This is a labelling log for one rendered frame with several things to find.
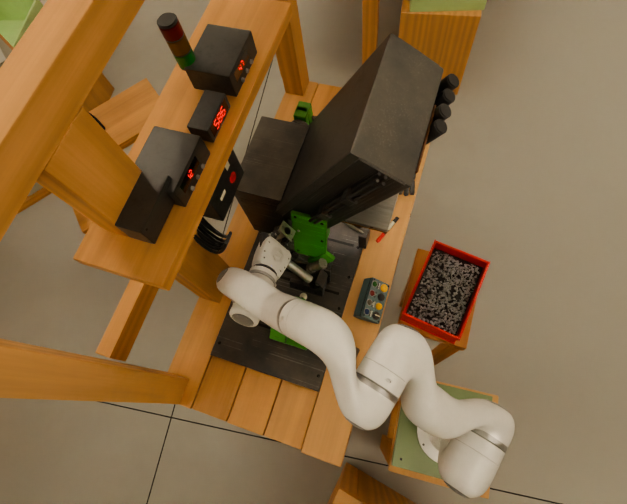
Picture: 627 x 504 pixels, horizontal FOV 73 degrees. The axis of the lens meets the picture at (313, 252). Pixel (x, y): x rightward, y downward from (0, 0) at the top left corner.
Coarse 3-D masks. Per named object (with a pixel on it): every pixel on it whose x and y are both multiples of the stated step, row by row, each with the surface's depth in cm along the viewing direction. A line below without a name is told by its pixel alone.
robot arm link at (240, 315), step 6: (258, 276) 117; (264, 276) 117; (270, 282) 118; (234, 306) 112; (240, 306) 111; (234, 312) 111; (240, 312) 110; (246, 312) 110; (234, 318) 113; (240, 318) 112; (246, 318) 111; (252, 318) 111; (246, 324) 114; (252, 324) 113
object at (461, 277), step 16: (432, 256) 161; (448, 256) 160; (464, 256) 157; (432, 272) 158; (448, 272) 158; (464, 272) 157; (480, 272) 157; (416, 288) 164; (432, 288) 157; (448, 288) 156; (464, 288) 154; (416, 304) 155; (432, 304) 153; (448, 304) 152; (464, 304) 153; (416, 320) 149; (432, 320) 152; (448, 320) 152; (464, 320) 148; (448, 336) 149
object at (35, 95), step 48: (48, 0) 74; (96, 0) 73; (144, 0) 84; (48, 48) 70; (96, 48) 76; (0, 96) 67; (48, 96) 69; (0, 144) 64; (48, 144) 72; (0, 192) 66; (0, 240) 68
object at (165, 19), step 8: (160, 16) 99; (168, 16) 99; (176, 16) 99; (160, 24) 98; (168, 24) 98; (176, 24) 99; (168, 32) 99; (176, 32) 100; (168, 40) 101; (176, 40) 102
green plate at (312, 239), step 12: (300, 216) 129; (300, 228) 134; (312, 228) 132; (324, 228) 130; (300, 240) 139; (312, 240) 137; (324, 240) 135; (300, 252) 145; (312, 252) 143; (324, 252) 140
